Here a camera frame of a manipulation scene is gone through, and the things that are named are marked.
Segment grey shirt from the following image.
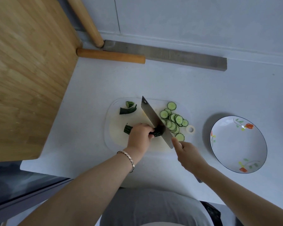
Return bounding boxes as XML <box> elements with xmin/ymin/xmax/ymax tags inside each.
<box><xmin>100</xmin><ymin>187</ymin><xmax>214</xmax><ymax>226</ymax></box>

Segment cucumber stem tip piece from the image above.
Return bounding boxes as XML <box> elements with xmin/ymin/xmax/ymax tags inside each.
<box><xmin>119</xmin><ymin>105</ymin><xmax>138</xmax><ymax>116</ymax></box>

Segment dark glass panel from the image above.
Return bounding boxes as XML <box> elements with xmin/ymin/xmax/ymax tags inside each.
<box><xmin>0</xmin><ymin>160</ymin><xmax>74</xmax><ymax>226</ymax></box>

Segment large wooden cutting board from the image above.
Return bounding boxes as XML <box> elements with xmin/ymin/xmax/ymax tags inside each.
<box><xmin>0</xmin><ymin>0</ymin><xmax>82</xmax><ymax>163</ymax></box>

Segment grey pipe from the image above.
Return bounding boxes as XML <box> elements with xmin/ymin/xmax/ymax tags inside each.
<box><xmin>55</xmin><ymin>0</ymin><xmax>89</xmax><ymax>49</ymax></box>

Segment silver bracelet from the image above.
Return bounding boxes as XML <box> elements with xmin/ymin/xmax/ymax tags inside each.
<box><xmin>116</xmin><ymin>150</ymin><xmax>135</xmax><ymax>173</ymax></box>

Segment person's left hand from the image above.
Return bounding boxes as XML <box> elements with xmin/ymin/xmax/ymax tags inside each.
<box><xmin>127</xmin><ymin>123</ymin><xmax>155</xmax><ymax>159</ymax></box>

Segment long grey sharpening stone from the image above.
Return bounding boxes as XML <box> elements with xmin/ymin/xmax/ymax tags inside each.
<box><xmin>102</xmin><ymin>40</ymin><xmax>228</xmax><ymax>72</ymax></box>

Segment white floral plate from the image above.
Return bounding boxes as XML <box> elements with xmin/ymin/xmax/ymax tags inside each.
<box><xmin>209</xmin><ymin>116</ymin><xmax>268</xmax><ymax>174</ymax></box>

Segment person's left forearm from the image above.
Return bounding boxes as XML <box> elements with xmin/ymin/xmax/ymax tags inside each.
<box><xmin>18</xmin><ymin>149</ymin><xmax>142</xmax><ymax>226</ymax></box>

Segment pile of cucumber slices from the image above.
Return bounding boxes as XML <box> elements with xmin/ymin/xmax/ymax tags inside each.
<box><xmin>159</xmin><ymin>101</ymin><xmax>189</xmax><ymax>142</ymax></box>

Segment short wooden rolling pin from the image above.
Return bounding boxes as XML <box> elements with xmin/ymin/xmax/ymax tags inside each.
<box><xmin>76</xmin><ymin>48</ymin><xmax>146</xmax><ymax>64</ymax></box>

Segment steel cleaver knife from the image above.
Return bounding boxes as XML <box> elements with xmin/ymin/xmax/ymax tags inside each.
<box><xmin>141</xmin><ymin>95</ymin><xmax>203</xmax><ymax>183</ymax></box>

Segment person's right hand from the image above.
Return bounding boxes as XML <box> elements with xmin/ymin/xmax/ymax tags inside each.
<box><xmin>171</xmin><ymin>137</ymin><xmax>212</xmax><ymax>176</ymax></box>

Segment person's right forearm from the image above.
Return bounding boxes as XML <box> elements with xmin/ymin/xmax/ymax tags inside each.
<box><xmin>199</xmin><ymin>166</ymin><xmax>283</xmax><ymax>226</ymax></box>

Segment translucent plastic cutting board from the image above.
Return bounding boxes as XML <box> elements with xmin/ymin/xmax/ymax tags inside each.
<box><xmin>104</xmin><ymin>97</ymin><xmax>196</xmax><ymax>153</ymax></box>

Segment dark green cucumber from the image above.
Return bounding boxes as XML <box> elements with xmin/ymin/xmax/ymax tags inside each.
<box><xmin>123</xmin><ymin>124</ymin><xmax>165</xmax><ymax>137</ymax></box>

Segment thick light wooden rolling pin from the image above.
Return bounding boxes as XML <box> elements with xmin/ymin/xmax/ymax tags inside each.
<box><xmin>66</xmin><ymin>0</ymin><xmax>105</xmax><ymax>48</ymax></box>

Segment black trash bag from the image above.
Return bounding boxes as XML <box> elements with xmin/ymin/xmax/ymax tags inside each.
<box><xmin>200</xmin><ymin>201</ymin><xmax>222</xmax><ymax>226</ymax></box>

